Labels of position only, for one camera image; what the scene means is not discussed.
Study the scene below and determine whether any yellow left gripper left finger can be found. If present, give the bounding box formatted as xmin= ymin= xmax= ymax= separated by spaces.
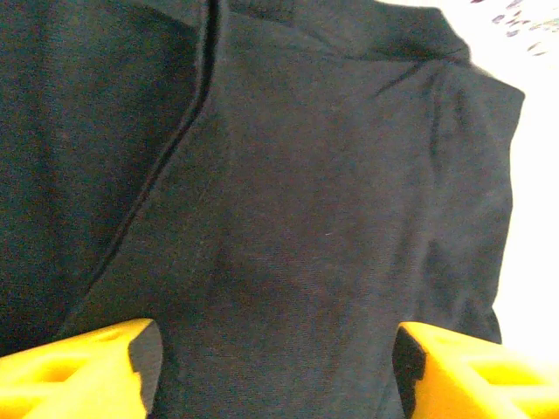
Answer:
xmin=0 ymin=318 xmax=164 ymax=419

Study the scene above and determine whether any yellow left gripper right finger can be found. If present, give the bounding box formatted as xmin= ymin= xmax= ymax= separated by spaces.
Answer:
xmin=391 ymin=321 xmax=559 ymax=419

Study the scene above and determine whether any black t-shirt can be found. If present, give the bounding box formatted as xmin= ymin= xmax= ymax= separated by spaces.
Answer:
xmin=0 ymin=0 xmax=526 ymax=419

